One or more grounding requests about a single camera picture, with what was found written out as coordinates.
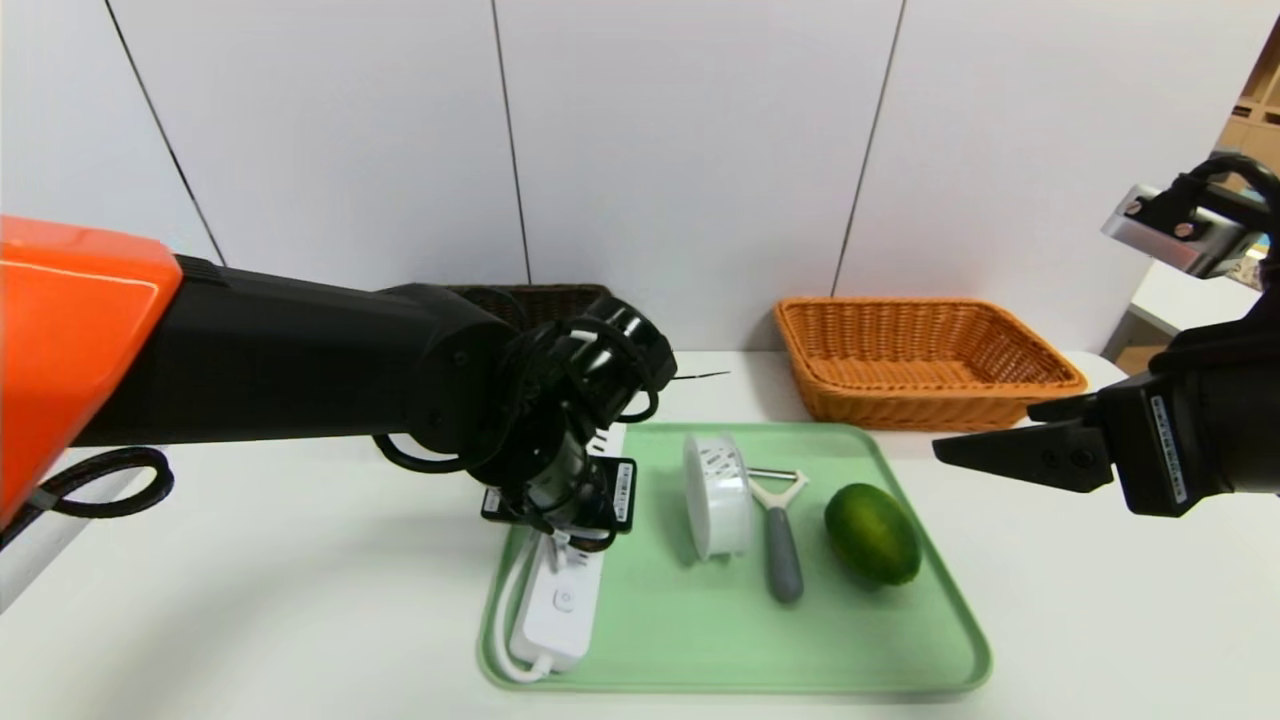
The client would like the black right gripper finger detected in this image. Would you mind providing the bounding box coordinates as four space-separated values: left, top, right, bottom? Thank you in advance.
1026 394 1105 425
932 417 1116 494

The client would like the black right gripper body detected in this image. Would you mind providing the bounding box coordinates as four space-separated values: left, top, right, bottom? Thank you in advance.
1097 348 1280 518

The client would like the green lime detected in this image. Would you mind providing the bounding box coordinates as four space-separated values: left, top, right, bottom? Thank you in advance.
824 483 922 587

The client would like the peeler with grey handle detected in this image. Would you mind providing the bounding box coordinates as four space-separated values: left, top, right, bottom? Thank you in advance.
746 467 809 604

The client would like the white power strip with cord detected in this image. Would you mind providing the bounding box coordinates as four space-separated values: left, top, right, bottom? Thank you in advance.
497 528 609 684

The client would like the orange wicker basket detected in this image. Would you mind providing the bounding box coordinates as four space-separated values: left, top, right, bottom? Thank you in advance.
774 297 1088 433

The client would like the dark brown wicker basket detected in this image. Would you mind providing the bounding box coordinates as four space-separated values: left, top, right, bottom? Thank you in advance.
445 284 613 331

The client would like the white side table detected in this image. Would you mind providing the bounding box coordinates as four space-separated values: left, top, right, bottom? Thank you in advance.
1128 260 1280 341

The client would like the wooden shelf unit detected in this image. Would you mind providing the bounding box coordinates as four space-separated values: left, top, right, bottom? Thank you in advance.
1215 20 1280 181

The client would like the light green plastic tray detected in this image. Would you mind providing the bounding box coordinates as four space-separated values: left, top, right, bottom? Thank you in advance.
476 422 993 695

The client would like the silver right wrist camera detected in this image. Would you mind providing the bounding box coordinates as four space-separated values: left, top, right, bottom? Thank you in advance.
1102 183 1261 279

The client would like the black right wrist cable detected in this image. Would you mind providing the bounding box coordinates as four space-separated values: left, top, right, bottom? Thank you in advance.
1165 153 1280 241

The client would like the black left wrist cable loop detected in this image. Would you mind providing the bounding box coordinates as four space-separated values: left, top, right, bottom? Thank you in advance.
520 320 673 426

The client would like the black braided cable sleeve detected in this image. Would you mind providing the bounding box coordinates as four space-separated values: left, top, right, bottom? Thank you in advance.
0 447 174 551

